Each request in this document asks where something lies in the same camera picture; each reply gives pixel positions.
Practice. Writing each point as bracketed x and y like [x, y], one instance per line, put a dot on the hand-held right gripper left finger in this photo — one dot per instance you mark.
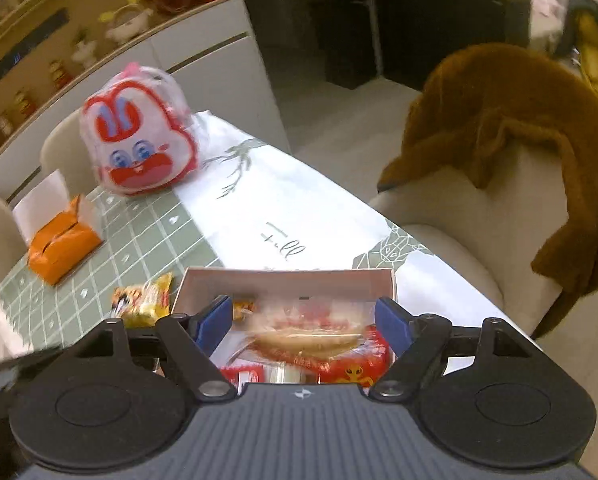
[214, 321]

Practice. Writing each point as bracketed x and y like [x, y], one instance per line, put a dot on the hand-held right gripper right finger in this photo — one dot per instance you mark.
[392, 324]

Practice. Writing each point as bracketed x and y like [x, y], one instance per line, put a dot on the long bread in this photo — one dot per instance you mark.
[309, 332]

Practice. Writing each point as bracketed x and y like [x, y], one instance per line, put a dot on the small yellow snack packet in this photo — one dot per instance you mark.
[243, 309]

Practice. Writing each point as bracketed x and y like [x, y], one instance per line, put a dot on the red packet with yellow figure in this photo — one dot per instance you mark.
[354, 367]

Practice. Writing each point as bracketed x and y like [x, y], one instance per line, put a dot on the red and white snack packet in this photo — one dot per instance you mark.
[241, 375]

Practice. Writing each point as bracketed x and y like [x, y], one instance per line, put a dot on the yellow panda snack packet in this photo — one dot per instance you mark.
[144, 300]

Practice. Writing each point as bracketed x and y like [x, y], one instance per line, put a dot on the beige upholstered chair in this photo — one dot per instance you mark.
[469, 220]

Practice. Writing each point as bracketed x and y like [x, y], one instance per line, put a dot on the beige dining chair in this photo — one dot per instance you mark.
[66, 145]
[1, 240]

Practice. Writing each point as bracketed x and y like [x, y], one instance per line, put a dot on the green checkered table mat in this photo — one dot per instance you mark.
[104, 240]

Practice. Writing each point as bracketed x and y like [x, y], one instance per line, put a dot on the orange tissue pack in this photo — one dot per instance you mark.
[64, 242]

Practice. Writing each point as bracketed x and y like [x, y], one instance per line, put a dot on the white printed tablecloth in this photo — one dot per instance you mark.
[289, 200]

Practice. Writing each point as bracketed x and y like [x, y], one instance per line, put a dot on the orange tissue box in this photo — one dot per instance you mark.
[41, 200]

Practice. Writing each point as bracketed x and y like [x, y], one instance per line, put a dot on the rabbit-shaped red white bag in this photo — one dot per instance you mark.
[136, 145]

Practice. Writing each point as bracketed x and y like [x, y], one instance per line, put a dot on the brown fleece coat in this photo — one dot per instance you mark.
[509, 125]

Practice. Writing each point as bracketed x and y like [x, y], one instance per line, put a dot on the white shelf unit with wood niche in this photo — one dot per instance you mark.
[199, 35]

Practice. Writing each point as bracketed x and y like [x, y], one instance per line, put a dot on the small white figurine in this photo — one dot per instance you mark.
[84, 50]

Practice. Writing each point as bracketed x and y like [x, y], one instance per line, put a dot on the dark cabinet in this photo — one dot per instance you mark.
[419, 15]

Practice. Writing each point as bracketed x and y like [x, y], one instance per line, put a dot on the white plush toy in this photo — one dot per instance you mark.
[129, 22]

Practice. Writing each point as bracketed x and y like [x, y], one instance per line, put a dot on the black sign plate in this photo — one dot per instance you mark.
[29, 45]

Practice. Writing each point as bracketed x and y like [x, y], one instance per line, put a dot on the yellow garment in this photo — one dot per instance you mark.
[596, 45]

